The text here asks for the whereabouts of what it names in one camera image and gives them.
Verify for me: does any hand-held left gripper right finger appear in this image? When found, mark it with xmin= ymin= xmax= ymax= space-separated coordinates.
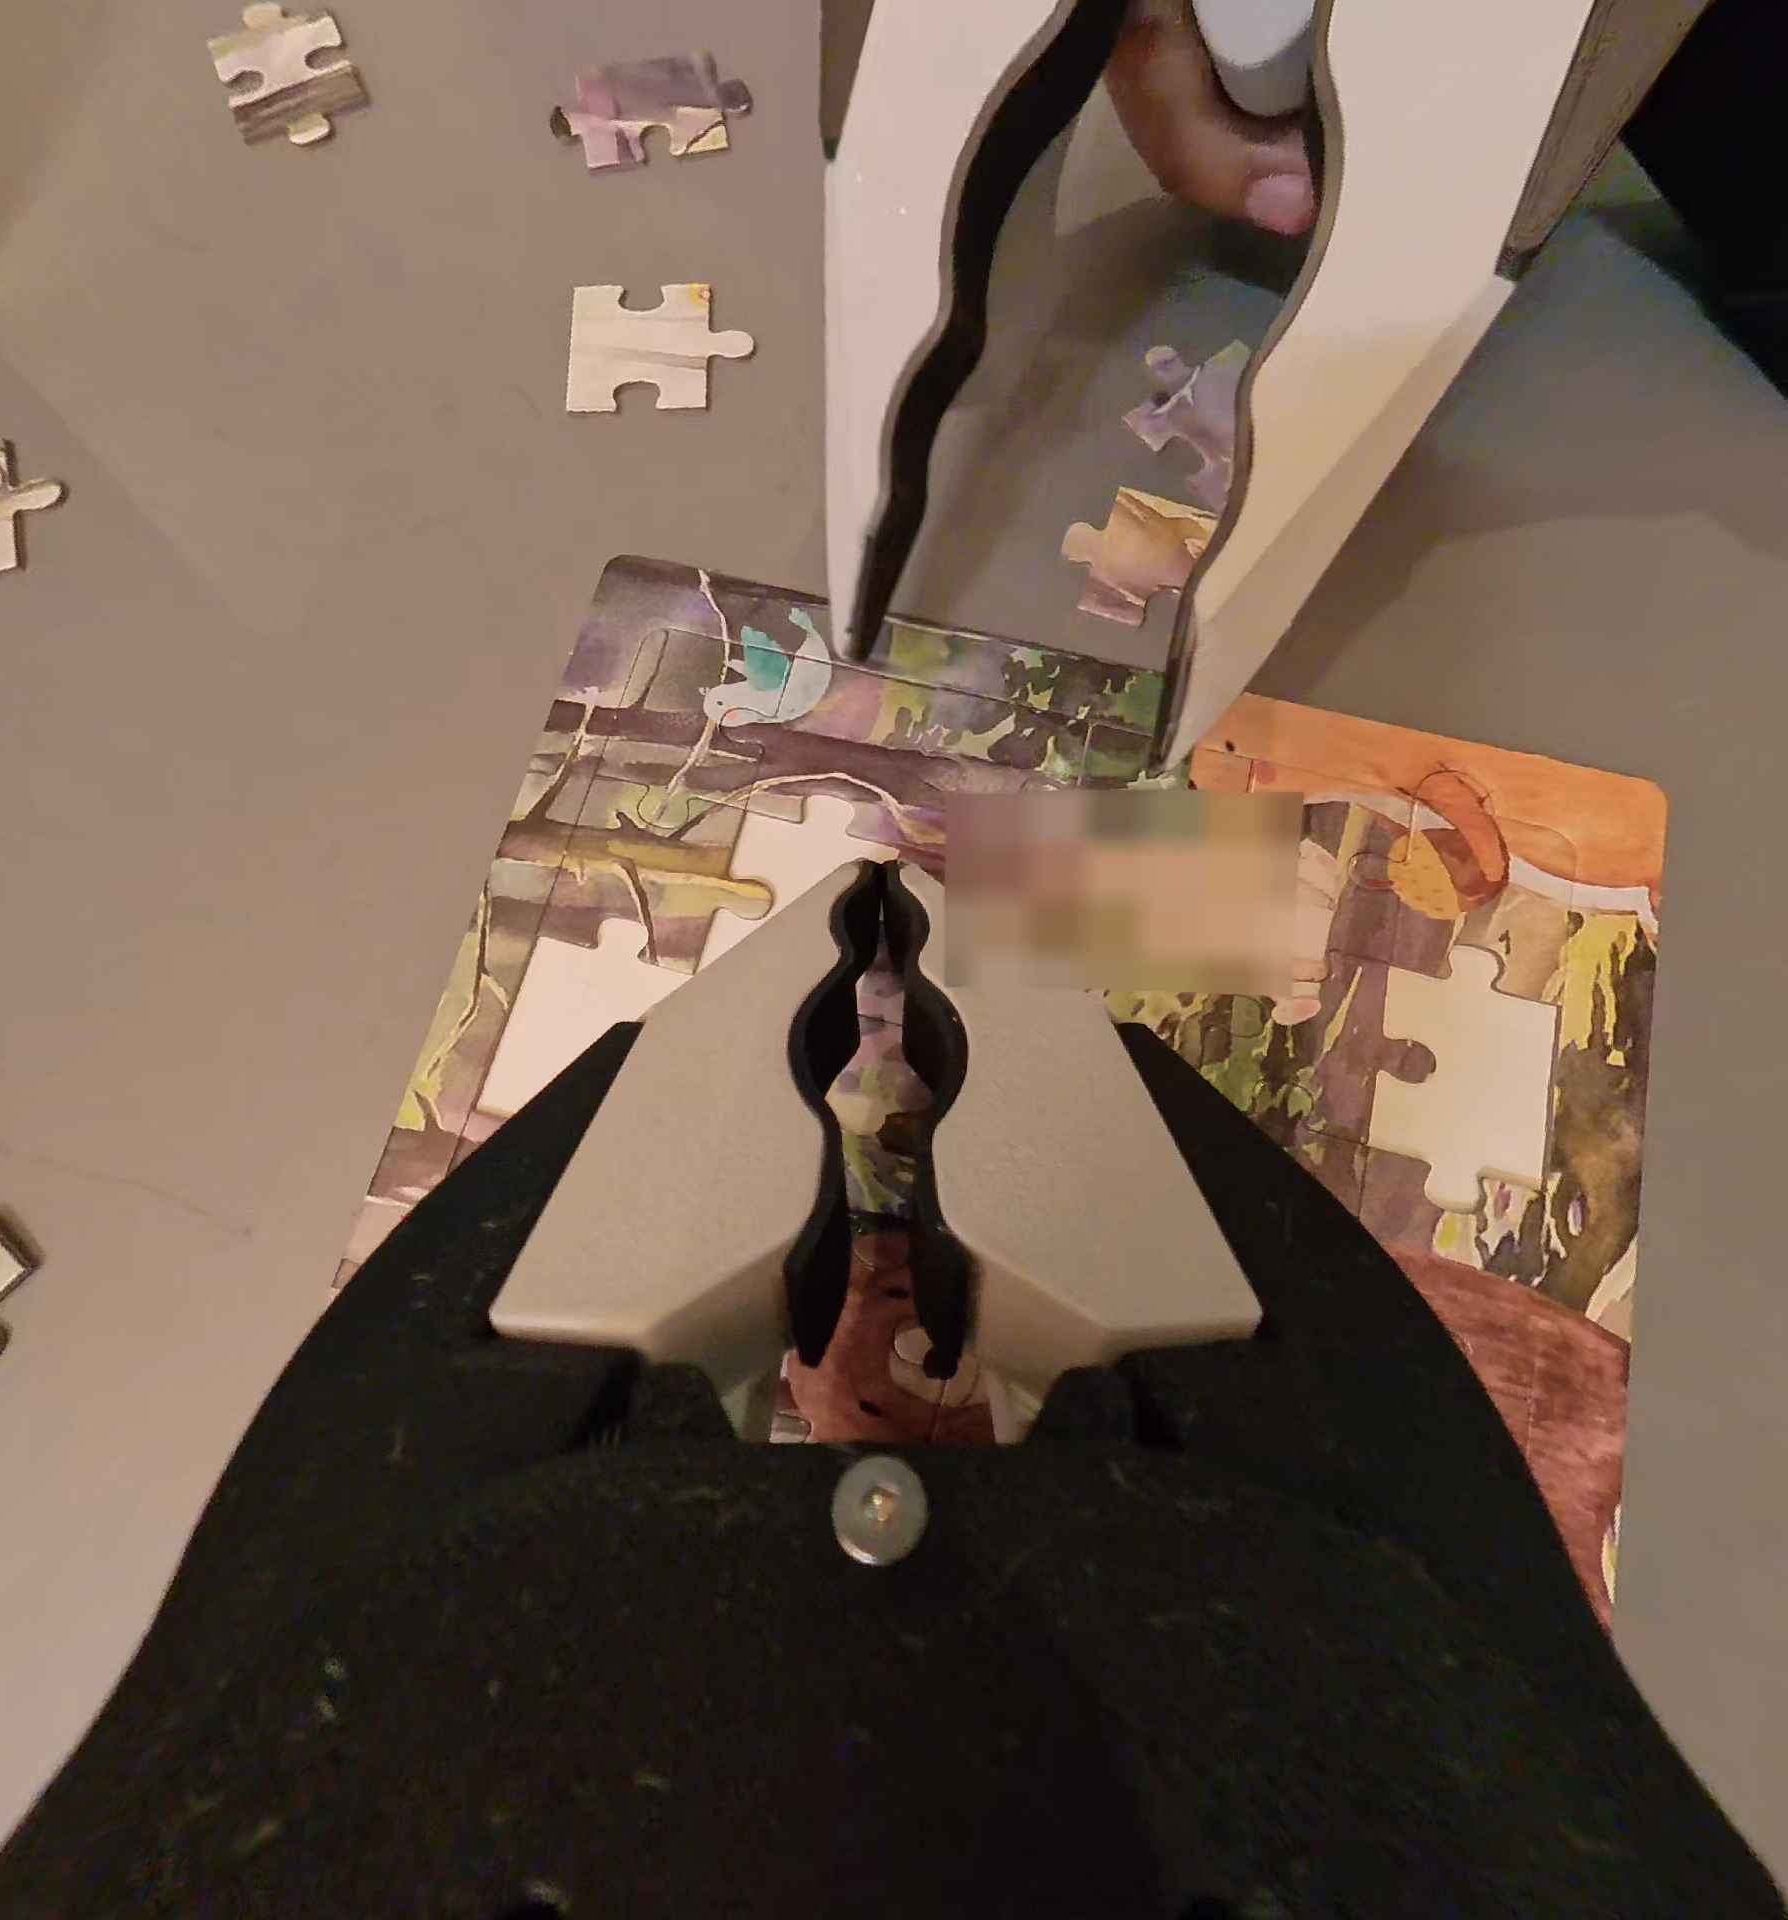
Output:
xmin=882 ymin=862 xmax=1269 ymax=1389

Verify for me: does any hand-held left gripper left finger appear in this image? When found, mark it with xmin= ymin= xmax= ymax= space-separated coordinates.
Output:
xmin=487 ymin=859 xmax=889 ymax=1427

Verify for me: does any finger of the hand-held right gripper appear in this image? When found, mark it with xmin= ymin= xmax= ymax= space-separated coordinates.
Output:
xmin=821 ymin=0 xmax=1130 ymax=665
xmin=1164 ymin=0 xmax=1600 ymax=789

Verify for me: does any lilac yellow-green puzzle piece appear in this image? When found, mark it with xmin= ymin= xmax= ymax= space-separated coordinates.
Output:
xmin=1124 ymin=343 xmax=1259 ymax=513

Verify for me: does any illustrated jigsaw puzzle board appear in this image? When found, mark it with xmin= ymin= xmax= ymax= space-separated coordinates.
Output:
xmin=333 ymin=554 xmax=1668 ymax=1629

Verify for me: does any brown pink puzzle piece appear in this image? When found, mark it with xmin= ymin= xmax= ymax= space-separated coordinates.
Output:
xmin=1063 ymin=487 xmax=1225 ymax=624

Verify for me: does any person's right forearm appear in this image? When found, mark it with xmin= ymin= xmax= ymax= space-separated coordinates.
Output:
xmin=1621 ymin=0 xmax=1788 ymax=451

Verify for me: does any person's right hand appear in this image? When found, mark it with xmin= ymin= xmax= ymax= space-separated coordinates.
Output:
xmin=1105 ymin=0 xmax=1322 ymax=237

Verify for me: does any purple puzzle piece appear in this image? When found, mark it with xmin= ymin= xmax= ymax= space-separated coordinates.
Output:
xmin=553 ymin=52 xmax=756 ymax=172

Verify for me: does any white puzzle piece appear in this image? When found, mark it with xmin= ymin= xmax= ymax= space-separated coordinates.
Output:
xmin=564 ymin=283 xmax=756 ymax=414

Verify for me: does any beige grey striped puzzle piece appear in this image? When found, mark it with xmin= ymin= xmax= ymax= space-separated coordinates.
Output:
xmin=209 ymin=0 xmax=371 ymax=147

